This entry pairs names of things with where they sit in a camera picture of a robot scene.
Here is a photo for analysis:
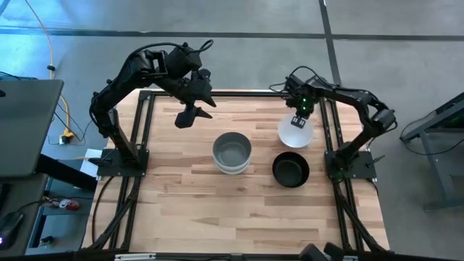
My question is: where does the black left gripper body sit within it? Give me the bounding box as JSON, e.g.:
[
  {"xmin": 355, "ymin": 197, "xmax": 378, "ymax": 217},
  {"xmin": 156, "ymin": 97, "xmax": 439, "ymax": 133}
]
[{"xmin": 168, "ymin": 70, "xmax": 214, "ymax": 106}]

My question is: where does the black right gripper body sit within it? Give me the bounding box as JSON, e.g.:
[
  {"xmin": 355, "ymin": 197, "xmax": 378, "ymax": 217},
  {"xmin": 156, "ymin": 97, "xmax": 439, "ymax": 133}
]
[{"xmin": 288, "ymin": 92, "xmax": 317, "ymax": 119}]

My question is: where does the white plastic bowl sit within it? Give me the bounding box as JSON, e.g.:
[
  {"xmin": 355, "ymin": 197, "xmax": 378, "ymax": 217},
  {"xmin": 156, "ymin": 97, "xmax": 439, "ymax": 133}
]
[
  {"xmin": 277, "ymin": 112, "xmax": 315, "ymax": 149},
  {"xmin": 213, "ymin": 159, "xmax": 252, "ymax": 172}
]

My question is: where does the black bowl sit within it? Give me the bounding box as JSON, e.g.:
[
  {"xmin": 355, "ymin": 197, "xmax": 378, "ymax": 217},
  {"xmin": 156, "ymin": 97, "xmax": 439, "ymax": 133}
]
[{"xmin": 271, "ymin": 151, "xmax": 310, "ymax": 189}]

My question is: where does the dark grey bowl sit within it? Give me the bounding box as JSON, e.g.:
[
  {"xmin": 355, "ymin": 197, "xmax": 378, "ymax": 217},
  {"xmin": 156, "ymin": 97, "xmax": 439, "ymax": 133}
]
[{"xmin": 212, "ymin": 131, "xmax": 252, "ymax": 170}]

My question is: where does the white paper sheet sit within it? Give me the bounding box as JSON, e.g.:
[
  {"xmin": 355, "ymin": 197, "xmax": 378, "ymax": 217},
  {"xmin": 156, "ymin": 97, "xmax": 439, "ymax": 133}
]
[{"xmin": 78, "ymin": 148, "xmax": 102, "ymax": 178}]

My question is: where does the dark grey metal cart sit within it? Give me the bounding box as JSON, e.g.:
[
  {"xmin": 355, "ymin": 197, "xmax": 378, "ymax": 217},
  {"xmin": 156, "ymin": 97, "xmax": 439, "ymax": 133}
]
[{"xmin": 399, "ymin": 92, "xmax": 464, "ymax": 212}]

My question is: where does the grey blue shelf cart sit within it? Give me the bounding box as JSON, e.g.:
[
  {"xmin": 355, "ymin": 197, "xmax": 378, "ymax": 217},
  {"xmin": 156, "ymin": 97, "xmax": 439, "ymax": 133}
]
[{"xmin": 27, "ymin": 177, "xmax": 95, "ymax": 254}]

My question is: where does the dark grey desk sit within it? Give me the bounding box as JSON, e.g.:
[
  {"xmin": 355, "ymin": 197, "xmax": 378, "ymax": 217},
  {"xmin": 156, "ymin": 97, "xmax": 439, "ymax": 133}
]
[{"xmin": 0, "ymin": 173, "xmax": 50, "ymax": 257}]

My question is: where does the black computer mouse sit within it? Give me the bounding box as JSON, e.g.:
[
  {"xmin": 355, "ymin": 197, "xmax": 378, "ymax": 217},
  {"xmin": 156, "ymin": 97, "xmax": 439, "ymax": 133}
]
[{"xmin": 0, "ymin": 210, "xmax": 25, "ymax": 251}]

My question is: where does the black aluminium table frame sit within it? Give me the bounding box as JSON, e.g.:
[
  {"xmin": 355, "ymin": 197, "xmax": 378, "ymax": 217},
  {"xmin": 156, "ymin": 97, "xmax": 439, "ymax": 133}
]
[{"xmin": 81, "ymin": 88, "xmax": 391, "ymax": 254}]

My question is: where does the yellow cable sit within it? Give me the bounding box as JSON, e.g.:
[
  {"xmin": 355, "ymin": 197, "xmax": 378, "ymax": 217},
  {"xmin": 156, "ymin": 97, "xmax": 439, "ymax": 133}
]
[{"xmin": 23, "ymin": 0, "xmax": 73, "ymax": 137}]

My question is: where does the red white cable bundle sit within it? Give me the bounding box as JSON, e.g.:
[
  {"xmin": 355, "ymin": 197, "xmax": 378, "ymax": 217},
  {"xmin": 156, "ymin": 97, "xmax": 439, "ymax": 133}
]
[{"xmin": 50, "ymin": 197, "xmax": 81, "ymax": 212}]

